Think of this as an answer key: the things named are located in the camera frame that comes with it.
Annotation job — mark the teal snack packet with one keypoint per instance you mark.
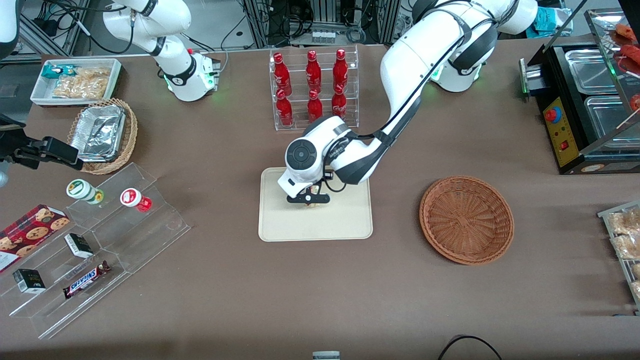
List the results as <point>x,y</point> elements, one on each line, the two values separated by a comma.
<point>52,71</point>

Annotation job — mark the cream plastic tray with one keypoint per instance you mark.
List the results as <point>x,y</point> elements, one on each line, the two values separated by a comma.
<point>340,220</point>

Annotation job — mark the red cola bottle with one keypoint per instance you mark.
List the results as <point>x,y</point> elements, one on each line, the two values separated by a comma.
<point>340,71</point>
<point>339,105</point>
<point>313,72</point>
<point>315,107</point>
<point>284,111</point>
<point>281,75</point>

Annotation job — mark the Snickers chocolate bar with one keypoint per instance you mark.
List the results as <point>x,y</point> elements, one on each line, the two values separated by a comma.
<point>85,280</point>

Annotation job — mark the white power strip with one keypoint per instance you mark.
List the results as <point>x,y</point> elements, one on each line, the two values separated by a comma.
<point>322,36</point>

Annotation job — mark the green-lid white drink cup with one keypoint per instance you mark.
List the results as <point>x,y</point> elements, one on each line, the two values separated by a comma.
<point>80,189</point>

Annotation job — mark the black food warmer machine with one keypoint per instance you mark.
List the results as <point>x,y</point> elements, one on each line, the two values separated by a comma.
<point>562,145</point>

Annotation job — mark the teal cloth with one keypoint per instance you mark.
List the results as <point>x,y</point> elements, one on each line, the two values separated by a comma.
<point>547,22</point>

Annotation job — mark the triangular sandwich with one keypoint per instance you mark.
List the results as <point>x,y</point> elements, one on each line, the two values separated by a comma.
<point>315,190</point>

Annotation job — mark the red-lid drink cup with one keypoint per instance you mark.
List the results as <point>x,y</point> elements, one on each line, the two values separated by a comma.
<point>132,197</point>

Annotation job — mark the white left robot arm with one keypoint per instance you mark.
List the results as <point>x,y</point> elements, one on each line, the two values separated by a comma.
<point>410,60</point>

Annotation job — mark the clear acrylic stepped stand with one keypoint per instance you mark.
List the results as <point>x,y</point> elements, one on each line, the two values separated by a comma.
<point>145,240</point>

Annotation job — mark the small grey box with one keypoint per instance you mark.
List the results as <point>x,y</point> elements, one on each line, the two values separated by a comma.
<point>326,355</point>

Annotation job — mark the white rectangular plastic bin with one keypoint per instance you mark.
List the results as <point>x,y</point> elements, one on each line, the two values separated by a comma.
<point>42,95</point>

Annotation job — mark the aluminium frame rack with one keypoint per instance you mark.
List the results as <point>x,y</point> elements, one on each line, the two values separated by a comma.
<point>385,20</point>

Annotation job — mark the steel warmer pan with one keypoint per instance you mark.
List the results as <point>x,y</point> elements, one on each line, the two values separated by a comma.
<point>607,117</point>
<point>592,70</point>

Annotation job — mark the red sausage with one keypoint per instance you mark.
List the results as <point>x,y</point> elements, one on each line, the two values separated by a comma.
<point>631,53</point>
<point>635,102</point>

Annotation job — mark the round brown wicker basket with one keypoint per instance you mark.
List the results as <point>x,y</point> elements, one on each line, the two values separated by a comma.
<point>465,220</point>

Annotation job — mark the bagged fried snack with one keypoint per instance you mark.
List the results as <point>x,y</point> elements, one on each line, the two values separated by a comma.
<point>636,289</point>
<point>627,246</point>
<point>636,270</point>
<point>626,222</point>

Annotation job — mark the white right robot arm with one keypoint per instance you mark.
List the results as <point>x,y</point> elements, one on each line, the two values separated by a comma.
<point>175,20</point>

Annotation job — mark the clear bag of crackers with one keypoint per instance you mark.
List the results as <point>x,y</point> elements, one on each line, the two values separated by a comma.
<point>82,86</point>

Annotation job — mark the small black box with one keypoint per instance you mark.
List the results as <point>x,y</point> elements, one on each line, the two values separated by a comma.
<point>78,245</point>
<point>28,281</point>

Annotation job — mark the oval brown wicker basket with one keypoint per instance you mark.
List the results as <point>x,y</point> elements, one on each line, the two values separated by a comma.
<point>130,135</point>

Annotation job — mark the aluminium foil tray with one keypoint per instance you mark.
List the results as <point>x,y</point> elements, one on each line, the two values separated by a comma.
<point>97,132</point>

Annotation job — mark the red tartan cookie box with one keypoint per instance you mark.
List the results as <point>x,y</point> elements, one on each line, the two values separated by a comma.
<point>30,232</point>

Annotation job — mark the orange fried snack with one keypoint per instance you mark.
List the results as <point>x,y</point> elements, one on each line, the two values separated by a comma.
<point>626,31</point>

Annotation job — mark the right arm gripper black body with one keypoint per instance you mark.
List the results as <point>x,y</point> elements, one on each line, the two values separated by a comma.
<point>11,147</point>

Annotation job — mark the clear acrylic bottle rack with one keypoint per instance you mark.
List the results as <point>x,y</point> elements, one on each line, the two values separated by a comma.
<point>325,55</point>

